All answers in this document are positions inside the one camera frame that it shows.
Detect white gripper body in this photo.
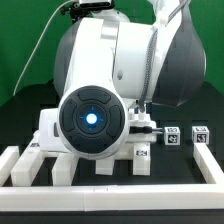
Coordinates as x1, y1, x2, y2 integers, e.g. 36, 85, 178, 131
38, 107, 158, 154

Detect white chair back frame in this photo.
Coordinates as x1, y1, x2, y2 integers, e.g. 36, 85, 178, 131
10, 130, 81, 187

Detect white chair seat block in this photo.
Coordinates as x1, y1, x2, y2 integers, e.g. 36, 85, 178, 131
109, 106, 158, 161

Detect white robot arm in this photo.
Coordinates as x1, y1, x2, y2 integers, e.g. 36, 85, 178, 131
39, 0, 206, 160

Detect white cube nut left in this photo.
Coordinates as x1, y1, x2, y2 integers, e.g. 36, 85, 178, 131
164, 127, 180, 145

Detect white cube nut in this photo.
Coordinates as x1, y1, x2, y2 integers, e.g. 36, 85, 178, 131
192, 126, 210, 144
164, 127, 180, 145

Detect white U-shaped border fence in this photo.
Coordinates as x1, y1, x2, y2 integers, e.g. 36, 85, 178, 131
0, 144, 224, 211

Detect white cube nut right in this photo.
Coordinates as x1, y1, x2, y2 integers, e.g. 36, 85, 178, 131
192, 126, 210, 144

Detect black camera stand pole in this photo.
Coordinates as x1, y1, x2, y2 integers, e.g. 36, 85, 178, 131
60, 5, 83, 23

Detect white cable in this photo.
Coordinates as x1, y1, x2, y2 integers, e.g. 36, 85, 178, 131
12, 0, 76, 97

